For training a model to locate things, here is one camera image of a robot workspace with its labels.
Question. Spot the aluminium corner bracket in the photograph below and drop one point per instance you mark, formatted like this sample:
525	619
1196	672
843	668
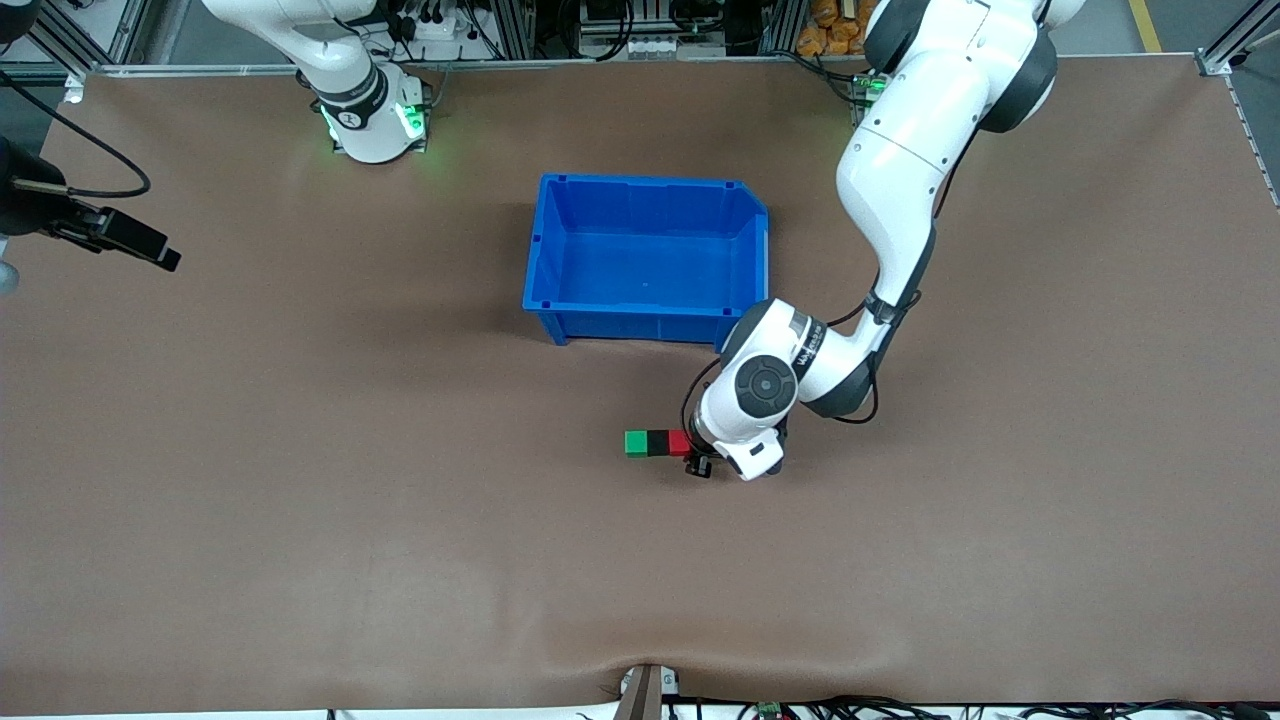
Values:
1215	62

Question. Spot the green cube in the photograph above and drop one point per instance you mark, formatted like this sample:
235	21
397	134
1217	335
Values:
637	444

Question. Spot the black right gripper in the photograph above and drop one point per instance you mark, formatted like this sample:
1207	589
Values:
32	204

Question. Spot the bag of orange items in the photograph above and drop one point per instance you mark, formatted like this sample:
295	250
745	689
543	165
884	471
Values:
835	30

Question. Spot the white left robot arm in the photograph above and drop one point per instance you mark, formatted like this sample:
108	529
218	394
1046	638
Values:
900	170

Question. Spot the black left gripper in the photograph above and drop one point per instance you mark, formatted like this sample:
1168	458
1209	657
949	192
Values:
694	441

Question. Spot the aluminium table edge rail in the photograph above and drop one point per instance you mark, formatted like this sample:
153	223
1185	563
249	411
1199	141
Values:
500	64

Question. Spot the red cube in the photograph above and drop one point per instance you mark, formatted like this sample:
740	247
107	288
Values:
680	444

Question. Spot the blue plastic storage bin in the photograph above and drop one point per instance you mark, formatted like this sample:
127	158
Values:
640	265

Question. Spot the white power strip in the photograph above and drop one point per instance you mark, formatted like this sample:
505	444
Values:
436	26

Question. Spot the black cube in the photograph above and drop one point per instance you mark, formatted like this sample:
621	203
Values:
660	444

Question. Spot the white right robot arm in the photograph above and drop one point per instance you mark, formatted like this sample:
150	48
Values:
365	120

